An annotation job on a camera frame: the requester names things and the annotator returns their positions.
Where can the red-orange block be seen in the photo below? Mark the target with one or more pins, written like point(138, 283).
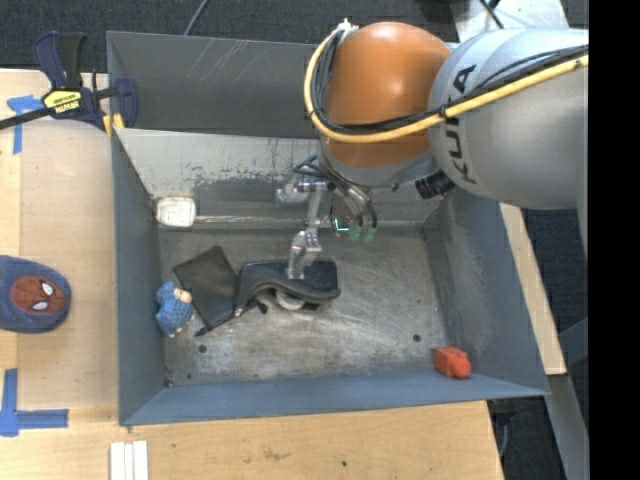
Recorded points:
point(451, 362)

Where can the white round roll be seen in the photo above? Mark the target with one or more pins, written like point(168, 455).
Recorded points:
point(290, 302)

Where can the blue cap with red mask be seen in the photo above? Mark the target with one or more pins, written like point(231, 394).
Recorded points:
point(32, 295)

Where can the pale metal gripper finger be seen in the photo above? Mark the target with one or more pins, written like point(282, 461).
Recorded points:
point(294, 263)
point(313, 242)

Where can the black cylinder on white bracket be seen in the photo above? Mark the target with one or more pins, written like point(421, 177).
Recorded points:
point(433, 186)

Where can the blue toy sheep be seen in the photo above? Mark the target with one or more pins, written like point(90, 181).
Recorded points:
point(172, 310)

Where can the black flat square pad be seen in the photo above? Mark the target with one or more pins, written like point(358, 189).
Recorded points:
point(210, 283)

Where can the white rectangular box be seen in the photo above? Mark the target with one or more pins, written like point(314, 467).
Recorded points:
point(175, 211)

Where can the grey metal bin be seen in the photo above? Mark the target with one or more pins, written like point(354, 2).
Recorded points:
point(380, 313)

